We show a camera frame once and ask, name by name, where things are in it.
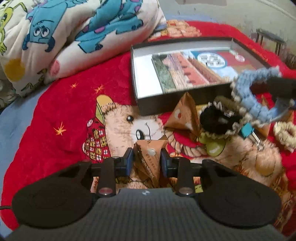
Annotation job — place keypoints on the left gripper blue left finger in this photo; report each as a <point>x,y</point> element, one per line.
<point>110,169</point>

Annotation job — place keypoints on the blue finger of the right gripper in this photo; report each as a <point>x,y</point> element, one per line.
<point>282,87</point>

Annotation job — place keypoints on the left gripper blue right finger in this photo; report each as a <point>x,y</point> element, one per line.
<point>182,169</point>

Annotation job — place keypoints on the light blue knitted scrunchie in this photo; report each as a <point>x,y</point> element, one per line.
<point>256,112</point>

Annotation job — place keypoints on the dark blue binder clip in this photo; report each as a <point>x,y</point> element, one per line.
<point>247,131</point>

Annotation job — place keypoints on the black white-trim scrunchie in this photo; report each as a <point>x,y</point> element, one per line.
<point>221,118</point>

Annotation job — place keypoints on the blue round stool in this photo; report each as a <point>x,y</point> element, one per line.
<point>261,34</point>

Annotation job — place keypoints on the red Disney bedspread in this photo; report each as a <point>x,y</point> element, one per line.
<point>113,78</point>

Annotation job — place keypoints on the black shallow box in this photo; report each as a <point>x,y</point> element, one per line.
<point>147,90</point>

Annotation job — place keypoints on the Monsters Inc white quilt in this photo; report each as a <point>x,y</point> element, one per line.
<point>42,41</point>

